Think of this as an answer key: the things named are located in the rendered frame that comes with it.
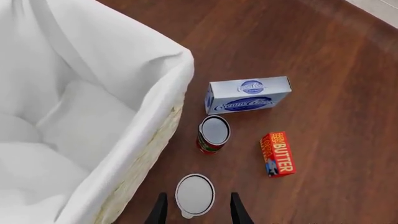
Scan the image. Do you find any tin with grey lid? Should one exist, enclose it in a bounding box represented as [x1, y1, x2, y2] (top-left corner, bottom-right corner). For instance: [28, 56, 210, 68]
[175, 173, 216, 220]

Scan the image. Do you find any wicker basket with white lining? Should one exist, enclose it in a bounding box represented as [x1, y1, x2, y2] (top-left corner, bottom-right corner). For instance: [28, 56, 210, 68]
[0, 0, 195, 224]

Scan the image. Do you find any red and orange butter box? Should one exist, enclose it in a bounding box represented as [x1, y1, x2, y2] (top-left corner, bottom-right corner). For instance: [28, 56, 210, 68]
[259, 131, 297, 179]

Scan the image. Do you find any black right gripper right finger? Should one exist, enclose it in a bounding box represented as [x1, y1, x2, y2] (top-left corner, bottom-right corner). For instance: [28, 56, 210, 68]
[230, 192, 256, 224]

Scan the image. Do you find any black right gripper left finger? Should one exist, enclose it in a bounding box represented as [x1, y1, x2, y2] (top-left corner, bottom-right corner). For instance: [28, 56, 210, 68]
[145, 192, 169, 224]

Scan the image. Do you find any red and green labelled tin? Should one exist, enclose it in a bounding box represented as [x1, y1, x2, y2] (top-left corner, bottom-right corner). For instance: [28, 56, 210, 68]
[195, 114, 232, 156]

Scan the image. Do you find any blue and white cream cheese box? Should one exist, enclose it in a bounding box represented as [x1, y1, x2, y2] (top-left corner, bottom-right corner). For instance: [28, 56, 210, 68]
[204, 75, 293, 116]

